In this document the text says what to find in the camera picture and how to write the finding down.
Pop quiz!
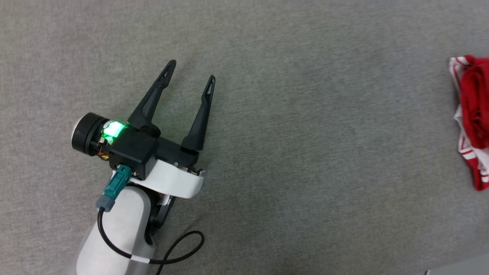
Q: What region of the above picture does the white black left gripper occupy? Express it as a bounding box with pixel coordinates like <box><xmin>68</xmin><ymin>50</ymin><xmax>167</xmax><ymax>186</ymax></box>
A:
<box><xmin>72</xmin><ymin>60</ymin><xmax>216</xmax><ymax>199</ymax></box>

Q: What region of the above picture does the red and white sports shirt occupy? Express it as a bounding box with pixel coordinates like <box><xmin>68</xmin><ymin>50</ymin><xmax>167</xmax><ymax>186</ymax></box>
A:
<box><xmin>448</xmin><ymin>55</ymin><xmax>489</xmax><ymax>191</ymax></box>

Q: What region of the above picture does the grey fabric sofa cushion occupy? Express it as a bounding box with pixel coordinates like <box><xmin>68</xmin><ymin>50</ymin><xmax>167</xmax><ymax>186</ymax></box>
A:
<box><xmin>0</xmin><ymin>0</ymin><xmax>489</xmax><ymax>275</ymax></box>

